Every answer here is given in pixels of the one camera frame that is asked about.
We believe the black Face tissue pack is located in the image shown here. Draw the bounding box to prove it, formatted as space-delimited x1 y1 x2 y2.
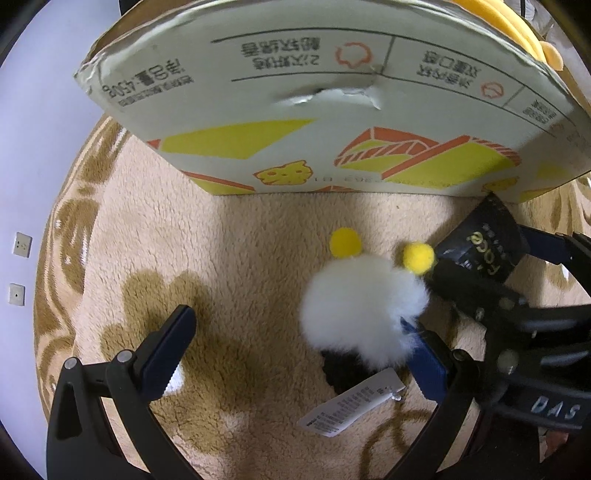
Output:
435 193 529 283

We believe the lower wall socket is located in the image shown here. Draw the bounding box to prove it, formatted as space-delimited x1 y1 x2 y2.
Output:
8 283 25 307

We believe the white product tag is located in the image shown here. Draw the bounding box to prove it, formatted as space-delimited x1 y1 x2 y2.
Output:
297 368 406 438

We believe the white fluffy pompom plush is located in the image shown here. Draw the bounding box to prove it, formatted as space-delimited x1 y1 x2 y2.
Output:
300 228 436 369

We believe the open cardboard box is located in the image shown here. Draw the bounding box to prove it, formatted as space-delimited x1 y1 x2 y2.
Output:
75 1 590 202

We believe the wall socket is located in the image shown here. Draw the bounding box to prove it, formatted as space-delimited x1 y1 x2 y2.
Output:
8 283 25 307
12 232 32 258

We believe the yellow dog plush toy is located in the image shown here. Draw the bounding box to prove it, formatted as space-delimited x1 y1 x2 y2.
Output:
454 0 564 72

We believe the upper wall socket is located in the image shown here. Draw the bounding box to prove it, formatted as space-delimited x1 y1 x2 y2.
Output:
12 232 32 258

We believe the beige patterned carpet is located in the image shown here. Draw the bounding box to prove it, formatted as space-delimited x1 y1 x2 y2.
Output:
32 115 591 480

